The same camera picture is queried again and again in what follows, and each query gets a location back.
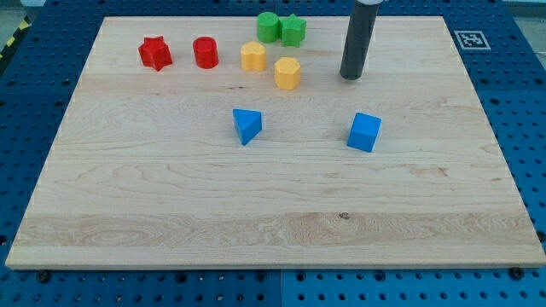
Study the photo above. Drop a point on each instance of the blue triangle block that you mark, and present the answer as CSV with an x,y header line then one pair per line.
x,y
247,123

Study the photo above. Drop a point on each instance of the blue cube block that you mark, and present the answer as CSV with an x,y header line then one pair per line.
x,y
364,132

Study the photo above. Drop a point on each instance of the light wooden board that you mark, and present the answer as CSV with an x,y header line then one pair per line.
x,y
147,171

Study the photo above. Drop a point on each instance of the yellow hexagon block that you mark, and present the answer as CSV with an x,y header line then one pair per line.
x,y
287,73

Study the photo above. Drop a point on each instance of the yellow heart block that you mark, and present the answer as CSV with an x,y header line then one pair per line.
x,y
253,57

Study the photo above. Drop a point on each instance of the red cylinder block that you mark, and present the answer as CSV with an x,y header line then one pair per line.
x,y
206,52

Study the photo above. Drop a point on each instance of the green cylinder block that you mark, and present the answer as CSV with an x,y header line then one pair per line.
x,y
267,27

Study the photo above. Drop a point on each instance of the green star block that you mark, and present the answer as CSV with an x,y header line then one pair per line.
x,y
292,30

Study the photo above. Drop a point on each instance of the red star block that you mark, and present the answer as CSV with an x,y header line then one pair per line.
x,y
155,53

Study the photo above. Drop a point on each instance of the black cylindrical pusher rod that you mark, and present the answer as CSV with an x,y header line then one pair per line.
x,y
359,33

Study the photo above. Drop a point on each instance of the white fiducial marker tag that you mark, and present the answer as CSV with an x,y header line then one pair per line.
x,y
472,40

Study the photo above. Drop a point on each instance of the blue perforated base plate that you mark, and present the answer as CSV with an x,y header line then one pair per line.
x,y
40,78

